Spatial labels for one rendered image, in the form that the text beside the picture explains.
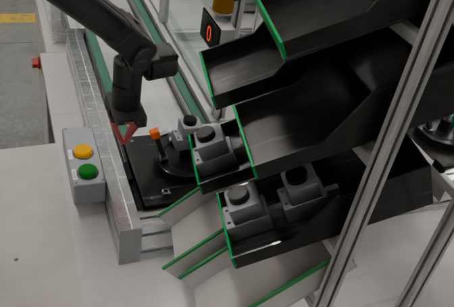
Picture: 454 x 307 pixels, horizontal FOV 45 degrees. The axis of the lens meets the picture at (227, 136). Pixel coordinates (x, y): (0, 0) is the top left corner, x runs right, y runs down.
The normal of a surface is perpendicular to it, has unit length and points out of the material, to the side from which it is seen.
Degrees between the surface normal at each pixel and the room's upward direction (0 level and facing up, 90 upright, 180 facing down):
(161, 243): 90
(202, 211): 45
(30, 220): 0
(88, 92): 0
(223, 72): 25
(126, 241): 90
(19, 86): 0
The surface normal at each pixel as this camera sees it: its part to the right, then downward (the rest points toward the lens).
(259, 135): -0.28, -0.73
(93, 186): 0.34, 0.59
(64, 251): 0.15, -0.80
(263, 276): -0.59, -0.58
